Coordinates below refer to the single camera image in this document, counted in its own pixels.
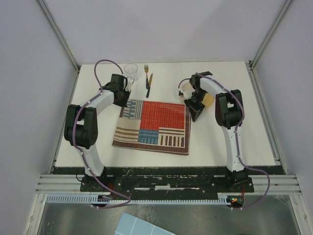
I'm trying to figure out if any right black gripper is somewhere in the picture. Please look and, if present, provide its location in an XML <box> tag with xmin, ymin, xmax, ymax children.
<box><xmin>183</xmin><ymin>88</ymin><xmax>206</xmax><ymax>122</ymax></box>

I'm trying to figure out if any cream yellow ceramic plate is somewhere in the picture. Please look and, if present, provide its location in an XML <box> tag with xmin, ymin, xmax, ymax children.
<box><xmin>179</xmin><ymin>82</ymin><xmax>214</xmax><ymax>108</ymax></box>

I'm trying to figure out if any clear drinking glass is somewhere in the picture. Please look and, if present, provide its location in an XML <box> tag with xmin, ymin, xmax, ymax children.
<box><xmin>124</xmin><ymin>63</ymin><xmax>138</xmax><ymax>81</ymax></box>

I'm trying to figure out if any green handled fork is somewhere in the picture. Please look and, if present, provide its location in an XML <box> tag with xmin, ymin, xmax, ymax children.
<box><xmin>144</xmin><ymin>64</ymin><xmax>149</xmax><ymax>89</ymax></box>

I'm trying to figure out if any patchwork patterned placemat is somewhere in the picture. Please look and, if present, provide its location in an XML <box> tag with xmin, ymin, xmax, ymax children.
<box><xmin>112</xmin><ymin>99</ymin><xmax>191</xmax><ymax>156</ymax></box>

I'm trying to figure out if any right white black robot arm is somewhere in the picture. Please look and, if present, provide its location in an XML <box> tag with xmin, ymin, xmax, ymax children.
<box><xmin>178</xmin><ymin>71</ymin><xmax>248</xmax><ymax>191</ymax></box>

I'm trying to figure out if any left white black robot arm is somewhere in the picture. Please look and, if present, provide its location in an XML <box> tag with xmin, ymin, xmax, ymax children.
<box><xmin>64</xmin><ymin>74</ymin><xmax>134</xmax><ymax>191</ymax></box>

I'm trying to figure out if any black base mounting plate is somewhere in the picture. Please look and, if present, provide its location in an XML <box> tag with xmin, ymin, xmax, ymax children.
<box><xmin>80</xmin><ymin>167</ymin><xmax>254</xmax><ymax>200</ymax></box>

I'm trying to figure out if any blue tiled board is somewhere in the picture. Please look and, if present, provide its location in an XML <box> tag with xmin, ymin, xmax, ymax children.
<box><xmin>114</xmin><ymin>212</ymin><xmax>174</xmax><ymax>235</ymax></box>

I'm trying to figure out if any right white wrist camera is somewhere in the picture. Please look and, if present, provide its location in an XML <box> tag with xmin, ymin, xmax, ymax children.
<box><xmin>178</xmin><ymin>90</ymin><xmax>190</xmax><ymax>100</ymax></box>

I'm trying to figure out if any light blue cable duct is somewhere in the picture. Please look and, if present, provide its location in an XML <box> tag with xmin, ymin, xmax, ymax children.
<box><xmin>46</xmin><ymin>194</ymin><xmax>230</xmax><ymax>205</ymax></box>

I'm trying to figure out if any left aluminium frame post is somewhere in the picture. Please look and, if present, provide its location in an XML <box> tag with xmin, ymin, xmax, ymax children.
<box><xmin>35</xmin><ymin>0</ymin><xmax>80</xmax><ymax>71</ymax></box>

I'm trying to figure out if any aluminium frame post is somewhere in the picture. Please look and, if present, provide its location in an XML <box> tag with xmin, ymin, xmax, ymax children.
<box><xmin>35</xmin><ymin>0</ymin><xmax>80</xmax><ymax>71</ymax></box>
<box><xmin>249</xmin><ymin>0</ymin><xmax>293</xmax><ymax>70</ymax></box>

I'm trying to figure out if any aluminium front frame rail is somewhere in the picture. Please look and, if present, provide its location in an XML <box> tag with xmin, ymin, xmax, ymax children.
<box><xmin>36</xmin><ymin>174</ymin><xmax>302</xmax><ymax>195</ymax></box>

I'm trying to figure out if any right aluminium frame post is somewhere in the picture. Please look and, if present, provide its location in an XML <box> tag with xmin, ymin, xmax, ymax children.
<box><xmin>249</xmin><ymin>0</ymin><xmax>293</xmax><ymax>70</ymax></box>

